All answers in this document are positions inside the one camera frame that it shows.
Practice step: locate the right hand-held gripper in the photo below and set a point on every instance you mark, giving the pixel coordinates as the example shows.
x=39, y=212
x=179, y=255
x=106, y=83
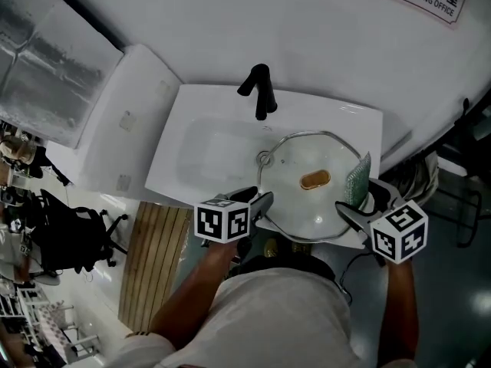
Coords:
x=401, y=232

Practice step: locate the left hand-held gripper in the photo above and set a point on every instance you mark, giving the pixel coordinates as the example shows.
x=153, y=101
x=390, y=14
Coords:
x=220, y=222

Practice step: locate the green scrubbing sponge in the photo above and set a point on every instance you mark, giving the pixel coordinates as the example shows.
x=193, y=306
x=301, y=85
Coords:
x=358, y=182

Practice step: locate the glass pot lid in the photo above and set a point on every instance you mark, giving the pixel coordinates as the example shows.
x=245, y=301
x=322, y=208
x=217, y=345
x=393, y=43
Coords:
x=299, y=205

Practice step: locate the person's right forearm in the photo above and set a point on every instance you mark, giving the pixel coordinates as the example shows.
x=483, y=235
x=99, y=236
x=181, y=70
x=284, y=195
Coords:
x=401, y=313

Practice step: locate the person's left forearm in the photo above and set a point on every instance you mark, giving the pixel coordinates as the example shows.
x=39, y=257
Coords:
x=192, y=301

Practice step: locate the metal sink drain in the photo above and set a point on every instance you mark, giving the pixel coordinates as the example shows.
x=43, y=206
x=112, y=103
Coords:
x=264, y=158

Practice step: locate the gold shoe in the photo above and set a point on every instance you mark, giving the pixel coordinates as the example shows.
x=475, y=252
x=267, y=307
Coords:
x=271, y=247
x=300, y=248

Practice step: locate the grey towel on rack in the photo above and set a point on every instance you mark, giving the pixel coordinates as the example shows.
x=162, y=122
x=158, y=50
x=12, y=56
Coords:
x=420, y=178

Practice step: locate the white ceramic sink basin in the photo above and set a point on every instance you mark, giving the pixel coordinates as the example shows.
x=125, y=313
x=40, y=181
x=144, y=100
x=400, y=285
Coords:
x=207, y=152

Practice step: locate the person's black trousers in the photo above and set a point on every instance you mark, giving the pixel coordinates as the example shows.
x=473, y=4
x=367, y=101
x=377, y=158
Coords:
x=299, y=267

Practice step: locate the black metal rack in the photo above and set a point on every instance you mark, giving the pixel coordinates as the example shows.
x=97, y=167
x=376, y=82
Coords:
x=475, y=221

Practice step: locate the black faucet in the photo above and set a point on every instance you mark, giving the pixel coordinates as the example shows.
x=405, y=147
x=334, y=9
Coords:
x=264, y=94

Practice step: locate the wooden slatted platform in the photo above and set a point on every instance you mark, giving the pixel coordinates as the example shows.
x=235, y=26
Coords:
x=153, y=267

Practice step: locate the person's white shirt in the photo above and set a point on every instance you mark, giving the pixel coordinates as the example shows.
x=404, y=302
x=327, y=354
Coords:
x=276, y=324

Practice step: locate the black office chair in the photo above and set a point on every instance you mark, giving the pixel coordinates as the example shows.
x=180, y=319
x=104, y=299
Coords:
x=73, y=232

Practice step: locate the frosted glass panel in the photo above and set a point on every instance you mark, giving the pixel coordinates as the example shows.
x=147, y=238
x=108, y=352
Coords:
x=46, y=71

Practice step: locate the white metal shelf rack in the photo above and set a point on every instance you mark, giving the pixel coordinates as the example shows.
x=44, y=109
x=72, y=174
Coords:
x=38, y=320

